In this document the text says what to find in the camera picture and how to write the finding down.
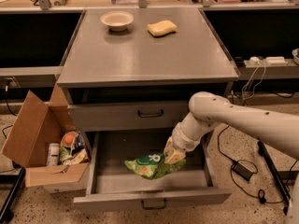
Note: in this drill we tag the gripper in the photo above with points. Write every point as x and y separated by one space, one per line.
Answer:
180 141

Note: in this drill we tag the green rice chip bag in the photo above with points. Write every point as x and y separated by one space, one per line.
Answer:
153 166

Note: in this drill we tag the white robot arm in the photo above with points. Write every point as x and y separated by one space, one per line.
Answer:
207 110

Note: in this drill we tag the open grey middle drawer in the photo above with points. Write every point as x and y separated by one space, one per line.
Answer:
113 187

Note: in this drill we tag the closed grey top drawer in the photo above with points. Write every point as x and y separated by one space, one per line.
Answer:
128 116

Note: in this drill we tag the grey drawer cabinet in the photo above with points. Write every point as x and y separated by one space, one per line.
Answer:
134 66

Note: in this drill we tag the snack bag with orange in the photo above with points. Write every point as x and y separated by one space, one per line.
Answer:
72 149

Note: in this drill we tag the black power adapter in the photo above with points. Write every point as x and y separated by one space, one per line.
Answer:
242 170

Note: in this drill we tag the black floor stand bar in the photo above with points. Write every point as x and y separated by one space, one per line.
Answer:
283 179

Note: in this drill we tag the white spray can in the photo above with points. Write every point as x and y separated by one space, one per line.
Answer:
53 154

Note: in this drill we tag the yellow sponge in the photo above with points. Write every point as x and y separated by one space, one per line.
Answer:
161 28

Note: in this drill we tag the brown cardboard box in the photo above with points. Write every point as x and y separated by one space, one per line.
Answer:
37 125

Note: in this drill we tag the white power strip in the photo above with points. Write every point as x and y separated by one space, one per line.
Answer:
268 61

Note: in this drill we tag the white paper bowl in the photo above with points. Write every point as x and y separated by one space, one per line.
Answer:
117 21

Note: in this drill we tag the black left floor bar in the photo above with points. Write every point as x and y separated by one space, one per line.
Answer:
11 183

